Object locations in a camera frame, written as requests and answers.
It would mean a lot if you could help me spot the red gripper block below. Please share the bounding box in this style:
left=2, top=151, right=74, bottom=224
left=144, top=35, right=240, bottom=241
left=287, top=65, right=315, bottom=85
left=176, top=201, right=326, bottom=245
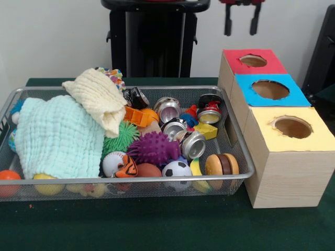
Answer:
left=218, top=0, right=262, bottom=37

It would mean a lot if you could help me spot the cream muslin cloth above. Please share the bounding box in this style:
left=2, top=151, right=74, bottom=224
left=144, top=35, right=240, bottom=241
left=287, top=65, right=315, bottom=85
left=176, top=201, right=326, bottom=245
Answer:
left=62, top=67, right=128, bottom=139

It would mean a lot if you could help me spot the light blue muslin cloth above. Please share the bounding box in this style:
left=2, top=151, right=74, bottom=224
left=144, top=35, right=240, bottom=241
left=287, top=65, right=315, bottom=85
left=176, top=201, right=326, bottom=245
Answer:
left=14, top=94, right=105, bottom=180

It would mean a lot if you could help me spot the wooden box with three holes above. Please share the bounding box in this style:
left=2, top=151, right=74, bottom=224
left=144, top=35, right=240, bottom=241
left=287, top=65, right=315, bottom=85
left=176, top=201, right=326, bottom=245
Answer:
left=217, top=48, right=335, bottom=209

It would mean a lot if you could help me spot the black upright panel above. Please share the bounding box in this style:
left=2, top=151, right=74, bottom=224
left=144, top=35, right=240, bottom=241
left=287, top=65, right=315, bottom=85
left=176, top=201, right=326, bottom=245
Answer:
left=300, top=4, right=335, bottom=91

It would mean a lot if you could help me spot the crushed red soda can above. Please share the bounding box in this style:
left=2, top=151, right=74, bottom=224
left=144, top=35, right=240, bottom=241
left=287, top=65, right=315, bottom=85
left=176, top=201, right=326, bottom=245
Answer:
left=197, top=93, right=223, bottom=124

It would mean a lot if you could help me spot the green clothed side table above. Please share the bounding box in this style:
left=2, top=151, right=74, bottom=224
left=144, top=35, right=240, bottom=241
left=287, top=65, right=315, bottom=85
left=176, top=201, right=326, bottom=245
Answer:
left=311, top=85, right=335, bottom=112

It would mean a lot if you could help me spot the yellow toy cheese wedge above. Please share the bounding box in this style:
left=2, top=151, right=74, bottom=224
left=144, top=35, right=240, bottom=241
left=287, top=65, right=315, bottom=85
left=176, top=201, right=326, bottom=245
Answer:
left=193, top=122, right=218, bottom=141

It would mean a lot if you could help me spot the colourful spotted cloth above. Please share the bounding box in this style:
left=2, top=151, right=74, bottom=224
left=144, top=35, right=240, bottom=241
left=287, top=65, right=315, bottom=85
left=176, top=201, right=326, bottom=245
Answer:
left=94, top=66, right=126, bottom=92

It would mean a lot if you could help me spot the toy hamburger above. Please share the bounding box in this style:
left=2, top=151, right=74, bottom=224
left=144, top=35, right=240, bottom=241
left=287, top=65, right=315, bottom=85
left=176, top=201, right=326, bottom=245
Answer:
left=205, top=153, right=240, bottom=189

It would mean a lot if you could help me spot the purple spiky ball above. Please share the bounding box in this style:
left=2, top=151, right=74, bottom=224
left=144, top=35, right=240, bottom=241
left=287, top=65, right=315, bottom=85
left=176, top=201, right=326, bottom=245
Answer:
left=127, top=131, right=182, bottom=166

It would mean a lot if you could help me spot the small soccer ball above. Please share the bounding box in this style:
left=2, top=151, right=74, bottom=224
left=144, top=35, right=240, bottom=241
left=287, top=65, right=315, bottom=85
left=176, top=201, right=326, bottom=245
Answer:
left=161, top=161, right=193, bottom=191

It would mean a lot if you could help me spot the green spiky ball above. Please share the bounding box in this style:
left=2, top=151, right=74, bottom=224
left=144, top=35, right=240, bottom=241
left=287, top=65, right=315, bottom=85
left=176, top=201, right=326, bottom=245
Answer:
left=101, top=120, right=141, bottom=157

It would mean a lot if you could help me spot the orange tiger toy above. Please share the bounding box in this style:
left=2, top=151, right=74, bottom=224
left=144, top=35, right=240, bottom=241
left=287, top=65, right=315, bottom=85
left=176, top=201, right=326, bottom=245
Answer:
left=114, top=154, right=139, bottom=178

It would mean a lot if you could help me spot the dark green table cloth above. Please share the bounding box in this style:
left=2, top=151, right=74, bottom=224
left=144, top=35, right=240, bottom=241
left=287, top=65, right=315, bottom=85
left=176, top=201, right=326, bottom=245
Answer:
left=0, top=77, right=335, bottom=251

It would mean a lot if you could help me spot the orange ball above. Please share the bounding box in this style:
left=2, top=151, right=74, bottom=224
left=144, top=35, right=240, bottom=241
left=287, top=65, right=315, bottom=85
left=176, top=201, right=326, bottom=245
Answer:
left=0, top=169, right=21, bottom=198

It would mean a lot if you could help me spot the shallow wire mesh bin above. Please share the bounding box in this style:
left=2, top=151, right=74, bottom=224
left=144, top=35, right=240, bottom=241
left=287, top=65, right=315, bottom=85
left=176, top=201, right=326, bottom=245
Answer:
left=0, top=85, right=255, bottom=202

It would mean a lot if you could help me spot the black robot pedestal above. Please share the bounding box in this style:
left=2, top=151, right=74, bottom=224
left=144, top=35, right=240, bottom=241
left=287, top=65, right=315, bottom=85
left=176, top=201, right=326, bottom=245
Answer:
left=100, top=0, right=211, bottom=78

